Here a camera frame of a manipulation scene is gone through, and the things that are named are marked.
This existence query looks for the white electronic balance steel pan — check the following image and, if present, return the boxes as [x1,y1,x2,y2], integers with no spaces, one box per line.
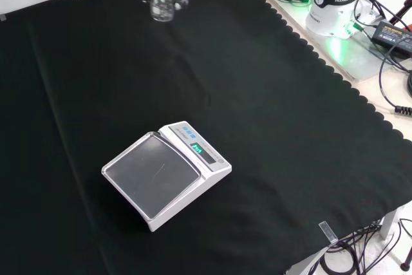
[100,120,232,232]

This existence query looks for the black bench cloth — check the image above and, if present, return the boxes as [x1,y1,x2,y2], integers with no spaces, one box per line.
[0,0,412,275]

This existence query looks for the black power adapter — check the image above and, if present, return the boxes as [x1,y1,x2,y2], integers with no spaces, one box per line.
[371,20,412,57]

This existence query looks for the clear tape strip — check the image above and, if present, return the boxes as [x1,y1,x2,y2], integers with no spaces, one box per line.
[318,221,339,244]

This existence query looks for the white bench leg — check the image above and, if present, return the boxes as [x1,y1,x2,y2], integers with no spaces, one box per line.
[379,207,399,241]

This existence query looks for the grey metal base plate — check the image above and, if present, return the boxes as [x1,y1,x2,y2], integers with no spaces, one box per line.
[266,0,412,83]

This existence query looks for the black cable with ferrite plug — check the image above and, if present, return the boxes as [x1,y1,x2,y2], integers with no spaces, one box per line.
[378,38,412,115]

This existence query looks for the black cables under bench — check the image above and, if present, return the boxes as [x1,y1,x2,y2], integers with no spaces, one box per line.
[318,217,412,275]

